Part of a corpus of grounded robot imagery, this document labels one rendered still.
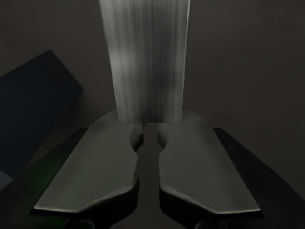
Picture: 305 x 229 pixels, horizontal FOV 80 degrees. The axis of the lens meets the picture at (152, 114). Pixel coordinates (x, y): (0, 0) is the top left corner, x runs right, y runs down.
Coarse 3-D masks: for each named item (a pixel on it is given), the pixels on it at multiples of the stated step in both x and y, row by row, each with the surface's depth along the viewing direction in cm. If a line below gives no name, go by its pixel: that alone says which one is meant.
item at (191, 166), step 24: (192, 120) 9; (168, 144) 7; (192, 144) 7; (216, 144) 7; (168, 168) 6; (192, 168) 6; (216, 168) 6; (168, 192) 6; (192, 192) 5; (216, 192) 5; (240, 192) 5; (168, 216) 6; (192, 216) 6; (216, 216) 5
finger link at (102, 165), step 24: (96, 120) 9; (96, 144) 7; (120, 144) 7; (72, 168) 6; (96, 168) 6; (120, 168) 6; (48, 192) 6; (72, 192) 6; (96, 192) 6; (120, 192) 6; (96, 216) 6; (120, 216) 6
